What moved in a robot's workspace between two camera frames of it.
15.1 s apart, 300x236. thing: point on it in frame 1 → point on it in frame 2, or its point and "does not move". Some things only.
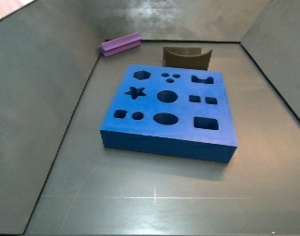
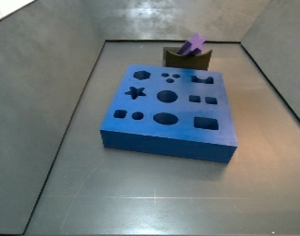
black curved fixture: (186, 57) does not move
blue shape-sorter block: (174, 112) does not move
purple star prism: (120, 44) → (192, 47)
